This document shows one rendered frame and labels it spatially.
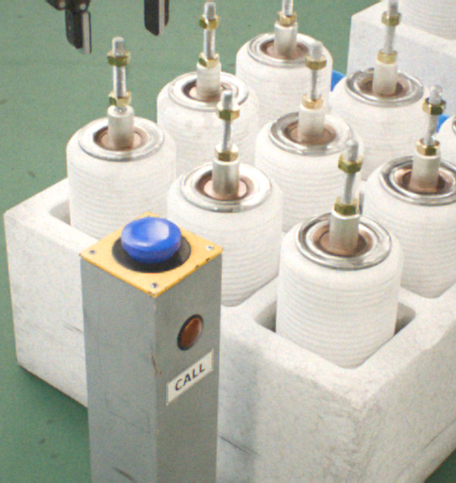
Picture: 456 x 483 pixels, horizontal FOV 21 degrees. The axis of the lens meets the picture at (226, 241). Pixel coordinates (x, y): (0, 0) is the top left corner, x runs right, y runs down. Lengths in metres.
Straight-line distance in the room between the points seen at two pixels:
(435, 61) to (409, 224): 0.46
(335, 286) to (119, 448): 0.20
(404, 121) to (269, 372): 0.31
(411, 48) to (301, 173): 0.43
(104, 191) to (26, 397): 0.24
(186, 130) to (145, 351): 0.35
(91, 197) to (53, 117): 0.58
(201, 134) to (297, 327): 0.24
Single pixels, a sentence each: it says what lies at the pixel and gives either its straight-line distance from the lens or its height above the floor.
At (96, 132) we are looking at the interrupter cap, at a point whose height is 0.25.
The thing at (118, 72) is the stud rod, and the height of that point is 0.32.
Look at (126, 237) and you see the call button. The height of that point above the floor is 0.33.
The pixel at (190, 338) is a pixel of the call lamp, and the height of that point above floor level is 0.26.
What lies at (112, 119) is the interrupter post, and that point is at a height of 0.28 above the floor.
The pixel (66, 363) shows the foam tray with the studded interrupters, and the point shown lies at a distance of 1.17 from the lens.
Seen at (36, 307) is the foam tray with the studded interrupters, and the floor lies 0.09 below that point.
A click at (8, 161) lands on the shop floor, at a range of 1.55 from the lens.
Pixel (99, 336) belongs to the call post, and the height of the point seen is 0.25.
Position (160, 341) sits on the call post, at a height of 0.27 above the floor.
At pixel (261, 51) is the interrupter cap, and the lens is 1.24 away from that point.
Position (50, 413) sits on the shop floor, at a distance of 1.18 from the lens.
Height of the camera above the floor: 0.80
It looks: 35 degrees down
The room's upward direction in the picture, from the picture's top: 2 degrees clockwise
